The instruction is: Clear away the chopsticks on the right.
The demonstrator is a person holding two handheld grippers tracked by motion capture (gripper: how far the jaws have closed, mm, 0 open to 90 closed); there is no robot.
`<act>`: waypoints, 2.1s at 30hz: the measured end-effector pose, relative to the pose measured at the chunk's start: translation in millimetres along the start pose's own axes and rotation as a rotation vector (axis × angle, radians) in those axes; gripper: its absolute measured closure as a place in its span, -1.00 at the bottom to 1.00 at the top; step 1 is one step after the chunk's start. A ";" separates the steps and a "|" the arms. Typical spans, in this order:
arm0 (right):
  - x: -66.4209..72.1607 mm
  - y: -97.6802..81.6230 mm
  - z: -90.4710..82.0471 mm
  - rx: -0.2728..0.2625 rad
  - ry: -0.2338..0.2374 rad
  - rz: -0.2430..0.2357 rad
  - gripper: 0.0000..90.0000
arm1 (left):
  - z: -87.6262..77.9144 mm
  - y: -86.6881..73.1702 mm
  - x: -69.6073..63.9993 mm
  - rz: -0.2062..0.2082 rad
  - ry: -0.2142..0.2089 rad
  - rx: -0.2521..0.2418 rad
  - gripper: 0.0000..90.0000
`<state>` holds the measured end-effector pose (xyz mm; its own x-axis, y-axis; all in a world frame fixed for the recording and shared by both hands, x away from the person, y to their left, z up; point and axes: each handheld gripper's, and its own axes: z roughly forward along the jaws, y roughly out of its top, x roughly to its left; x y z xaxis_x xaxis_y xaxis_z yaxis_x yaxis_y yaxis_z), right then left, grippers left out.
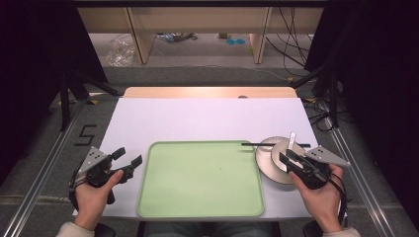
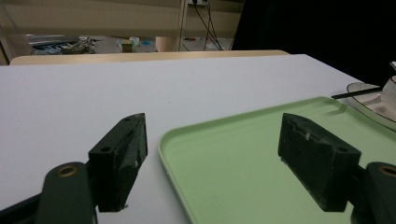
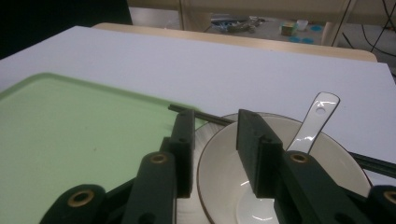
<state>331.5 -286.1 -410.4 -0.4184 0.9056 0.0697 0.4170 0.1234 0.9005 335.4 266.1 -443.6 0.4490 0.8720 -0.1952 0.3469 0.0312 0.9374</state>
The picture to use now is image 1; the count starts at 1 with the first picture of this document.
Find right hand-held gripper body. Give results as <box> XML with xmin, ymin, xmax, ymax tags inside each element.
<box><xmin>287</xmin><ymin>145</ymin><xmax>351</xmax><ymax>191</ymax></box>

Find hanging black cables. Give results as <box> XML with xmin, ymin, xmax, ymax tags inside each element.
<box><xmin>264</xmin><ymin>6</ymin><xmax>318</xmax><ymax>78</ymax></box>

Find person's left sleeve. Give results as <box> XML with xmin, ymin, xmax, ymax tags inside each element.
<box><xmin>54</xmin><ymin>221</ymin><xmax>97</xmax><ymax>237</ymax></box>

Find black floor cable bundle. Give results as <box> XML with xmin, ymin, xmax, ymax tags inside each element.
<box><xmin>301</xmin><ymin>98</ymin><xmax>345</xmax><ymax>133</ymax></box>

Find black chopstick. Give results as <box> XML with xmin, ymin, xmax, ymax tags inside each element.
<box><xmin>240</xmin><ymin>141</ymin><xmax>312</xmax><ymax>148</ymax></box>

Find aluminium floor rail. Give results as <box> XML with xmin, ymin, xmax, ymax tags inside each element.
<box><xmin>2</xmin><ymin>100</ymin><xmax>85</xmax><ymax>237</ymax></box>
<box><xmin>316</xmin><ymin>99</ymin><xmax>397</xmax><ymax>237</ymax></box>

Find dark curtain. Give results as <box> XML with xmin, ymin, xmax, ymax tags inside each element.
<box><xmin>303</xmin><ymin>0</ymin><xmax>419</xmax><ymax>230</ymax></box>
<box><xmin>0</xmin><ymin>0</ymin><xmax>109</xmax><ymax>187</ymax></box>

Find person's right hand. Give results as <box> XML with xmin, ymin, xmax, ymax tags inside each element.
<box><xmin>289</xmin><ymin>163</ymin><xmax>346</xmax><ymax>234</ymax></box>

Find wooden table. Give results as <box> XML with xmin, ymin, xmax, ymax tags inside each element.
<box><xmin>123</xmin><ymin>86</ymin><xmax>298</xmax><ymax>100</ymax></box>

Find large metal plate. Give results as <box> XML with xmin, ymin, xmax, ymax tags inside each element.
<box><xmin>254</xmin><ymin>135</ymin><xmax>306</xmax><ymax>186</ymax></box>

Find person's sleeve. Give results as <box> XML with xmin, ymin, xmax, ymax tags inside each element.
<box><xmin>54</xmin><ymin>221</ymin><xmax>97</xmax><ymax>237</ymax></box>
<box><xmin>321</xmin><ymin>226</ymin><xmax>363</xmax><ymax>237</ymax></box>

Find black metal stand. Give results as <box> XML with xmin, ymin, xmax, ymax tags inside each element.
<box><xmin>58</xmin><ymin>63</ymin><xmax>123</xmax><ymax>132</ymax></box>
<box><xmin>289</xmin><ymin>60</ymin><xmax>341</xmax><ymax>128</ymax></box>

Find white table board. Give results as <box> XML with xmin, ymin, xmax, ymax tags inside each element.
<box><xmin>72</xmin><ymin>97</ymin><xmax>348</xmax><ymax>221</ymax></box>

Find black chair part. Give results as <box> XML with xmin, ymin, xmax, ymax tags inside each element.
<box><xmin>301</xmin><ymin>219</ymin><xmax>326</xmax><ymax>237</ymax></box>
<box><xmin>93</xmin><ymin>222</ymin><xmax>118</xmax><ymax>237</ymax></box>

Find right hand-held gripper cable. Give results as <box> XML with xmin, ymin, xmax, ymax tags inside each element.
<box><xmin>324</xmin><ymin>171</ymin><xmax>349</xmax><ymax>229</ymax></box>

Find person's right sleeve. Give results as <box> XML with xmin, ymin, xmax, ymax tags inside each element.
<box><xmin>321</xmin><ymin>226</ymin><xmax>363</xmax><ymax>237</ymax></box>

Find person's left hand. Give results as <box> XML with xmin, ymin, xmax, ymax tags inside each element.
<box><xmin>73</xmin><ymin>169</ymin><xmax>125</xmax><ymax>232</ymax></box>

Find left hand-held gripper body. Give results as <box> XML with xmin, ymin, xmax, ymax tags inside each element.
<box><xmin>75</xmin><ymin>146</ymin><xmax>128</xmax><ymax>205</ymax></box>

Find wooden shelf unit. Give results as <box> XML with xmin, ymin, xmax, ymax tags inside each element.
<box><xmin>76</xmin><ymin>5</ymin><xmax>326</xmax><ymax>65</ymax></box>

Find small metal plate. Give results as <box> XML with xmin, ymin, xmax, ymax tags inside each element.
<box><xmin>270</xmin><ymin>140</ymin><xmax>307</xmax><ymax>173</ymax></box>

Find clear plastic bag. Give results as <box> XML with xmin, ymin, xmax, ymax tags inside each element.
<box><xmin>104</xmin><ymin>34</ymin><xmax>136</xmax><ymax>68</ymax></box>

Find left hand-held gripper cable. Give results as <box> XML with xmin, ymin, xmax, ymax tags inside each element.
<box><xmin>67</xmin><ymin>160</ymin><xmax>87</xmax><ymax>212</ymax></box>

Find green tray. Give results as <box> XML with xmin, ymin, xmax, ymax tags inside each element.
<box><xmin>136</xmin><ymin>140</ymin><xmax>267</xmax><ymax>219</ymax></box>

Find bundle of plastic and cable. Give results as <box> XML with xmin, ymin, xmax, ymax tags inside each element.
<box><xmin>155</xmin><ymin>32</ymin><xmax>199</xmax><ymax>43</ymax></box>

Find hand-held gripper cable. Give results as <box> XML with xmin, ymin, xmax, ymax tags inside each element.
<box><xmin>324</xmin><ymin>171</ymin><xmax>349</xmax><ymax>229</ymax></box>
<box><xmin>67</xmin><ymin>160</ymin><xmax>87</xmax><ymax>212</ymax></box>

